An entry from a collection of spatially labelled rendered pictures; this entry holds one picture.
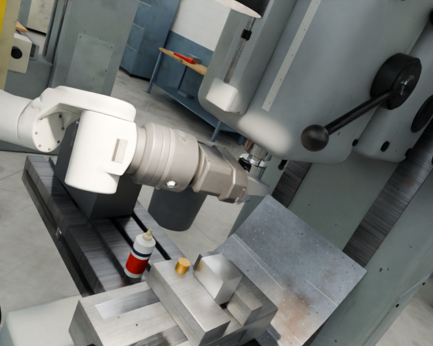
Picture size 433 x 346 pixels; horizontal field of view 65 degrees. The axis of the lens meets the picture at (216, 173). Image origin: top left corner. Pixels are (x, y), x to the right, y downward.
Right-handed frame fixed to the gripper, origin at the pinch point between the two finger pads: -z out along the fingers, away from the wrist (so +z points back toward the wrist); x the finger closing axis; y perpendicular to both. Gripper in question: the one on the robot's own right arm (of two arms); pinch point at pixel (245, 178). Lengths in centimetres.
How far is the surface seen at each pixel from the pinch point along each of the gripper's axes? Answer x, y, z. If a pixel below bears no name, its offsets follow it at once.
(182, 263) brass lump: -1.5, 17.4, 4.7
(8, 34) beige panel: 163, 21, 54
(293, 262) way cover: 9.3, 22.5, -31.1
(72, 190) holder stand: 36, 29, 20
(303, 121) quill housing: -11.6, -13.4, 4.3
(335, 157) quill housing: -7.9, -9.8, -7.1
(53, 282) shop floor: 103, 124, 7
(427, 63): -7.1, -26.5, -14.2
